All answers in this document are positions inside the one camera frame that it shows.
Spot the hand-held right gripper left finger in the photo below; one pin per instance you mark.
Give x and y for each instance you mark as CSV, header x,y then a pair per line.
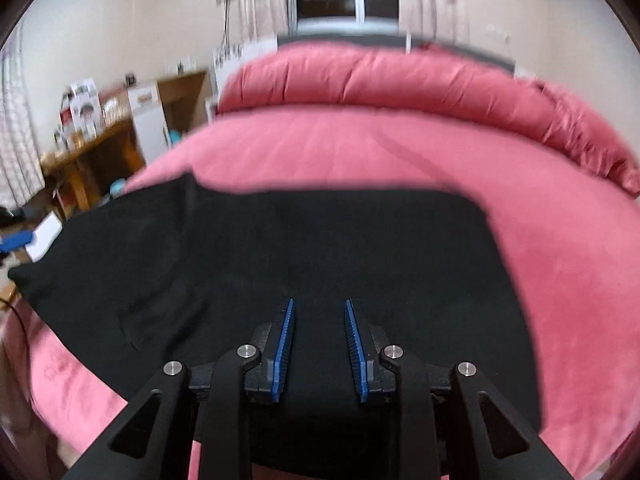
x,y
282,355

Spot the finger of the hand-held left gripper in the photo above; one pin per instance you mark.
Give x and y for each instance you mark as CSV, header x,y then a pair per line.
x,y
15,242

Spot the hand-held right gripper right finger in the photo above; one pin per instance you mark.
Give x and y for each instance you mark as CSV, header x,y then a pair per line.
x,y
356,355

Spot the black pants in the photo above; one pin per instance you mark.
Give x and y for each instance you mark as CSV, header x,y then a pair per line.
x,y
325,240

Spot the white sheet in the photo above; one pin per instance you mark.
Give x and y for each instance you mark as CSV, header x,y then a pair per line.
x,y
44,235

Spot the white and blue jar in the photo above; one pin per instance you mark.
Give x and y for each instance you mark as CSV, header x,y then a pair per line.
x,y
117,187

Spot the checked curtain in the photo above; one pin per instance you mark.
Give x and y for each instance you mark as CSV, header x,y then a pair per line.
x,y
17,125

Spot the wooden desk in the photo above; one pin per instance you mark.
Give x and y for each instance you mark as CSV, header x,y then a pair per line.
x,y
85,147

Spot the white product box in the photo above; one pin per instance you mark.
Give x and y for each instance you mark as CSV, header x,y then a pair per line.
x,y
80,110

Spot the wooden cabinet with white doors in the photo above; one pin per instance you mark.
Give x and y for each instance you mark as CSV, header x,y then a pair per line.
x,y
150,120

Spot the pink bed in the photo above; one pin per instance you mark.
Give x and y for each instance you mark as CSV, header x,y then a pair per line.
x,y
325,150

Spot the pink duvet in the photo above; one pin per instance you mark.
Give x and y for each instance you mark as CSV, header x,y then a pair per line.
x,y
380,77

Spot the grey and white headboard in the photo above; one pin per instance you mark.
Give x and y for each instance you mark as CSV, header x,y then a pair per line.
x,y
350,40

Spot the pink ruffled pillow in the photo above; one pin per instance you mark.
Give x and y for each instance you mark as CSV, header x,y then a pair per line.
x,y
595,145

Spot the patterned curtain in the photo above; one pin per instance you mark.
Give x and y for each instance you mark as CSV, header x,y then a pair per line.
x,y
432,0
262,0

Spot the wall outlet with plugs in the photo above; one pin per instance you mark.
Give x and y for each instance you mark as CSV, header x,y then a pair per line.
x,y
182,65

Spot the wall socket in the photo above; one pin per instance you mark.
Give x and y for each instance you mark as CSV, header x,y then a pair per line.
x,y
498,31

